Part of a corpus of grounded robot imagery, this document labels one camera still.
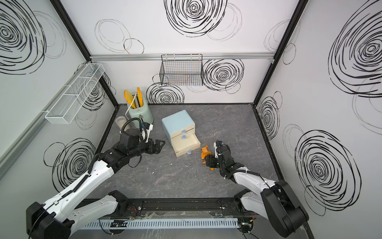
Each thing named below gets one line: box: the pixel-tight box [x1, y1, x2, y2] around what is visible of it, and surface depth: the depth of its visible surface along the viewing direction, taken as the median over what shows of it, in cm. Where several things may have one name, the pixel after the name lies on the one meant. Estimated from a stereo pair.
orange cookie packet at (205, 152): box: [200, 145, 212, 160], surface depth 95 cm
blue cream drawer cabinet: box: [161, 109, 196, 145], surface depth 93 cm
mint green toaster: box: [126, 91, 154, 129], surface depth 98 cm
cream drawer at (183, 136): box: [170, 128, 196, 144], surface depth 93 cm
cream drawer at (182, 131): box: [170, 123, 196, 139], surface depth 90 cm
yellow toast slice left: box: [123, 89, 136, 109], surface depth 98 cm
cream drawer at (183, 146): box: [171, 133, 201, 157], surface depth 94 cm
